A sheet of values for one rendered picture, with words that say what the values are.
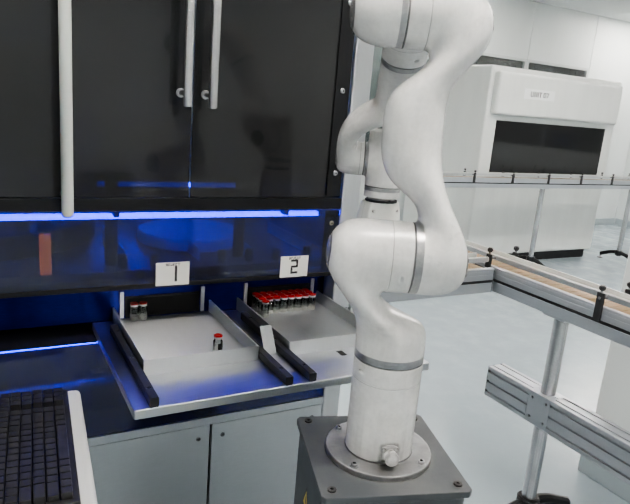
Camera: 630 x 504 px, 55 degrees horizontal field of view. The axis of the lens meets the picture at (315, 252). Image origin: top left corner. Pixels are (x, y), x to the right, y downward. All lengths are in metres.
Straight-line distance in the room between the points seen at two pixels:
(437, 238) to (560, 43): 8.32
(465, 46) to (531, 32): 7.82
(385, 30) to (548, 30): 8.07
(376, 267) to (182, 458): 1.00
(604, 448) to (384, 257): 1.36
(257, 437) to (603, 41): 8.70
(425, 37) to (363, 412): 0.62
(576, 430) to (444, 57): 1.51
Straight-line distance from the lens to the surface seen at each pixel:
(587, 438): 2.22
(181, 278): 1.58
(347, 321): 1.70
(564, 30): 9.29
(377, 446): 1.10
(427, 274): 0.98
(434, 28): 1.03
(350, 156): 1.38
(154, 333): 1.56
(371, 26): 1.02
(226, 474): 1.88
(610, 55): 10.04
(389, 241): 0.97
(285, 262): 1.67
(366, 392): 1.06
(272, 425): 1.86
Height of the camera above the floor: 1.46
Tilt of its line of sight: 14 degrees down
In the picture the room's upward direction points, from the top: 5 degrees clockwise
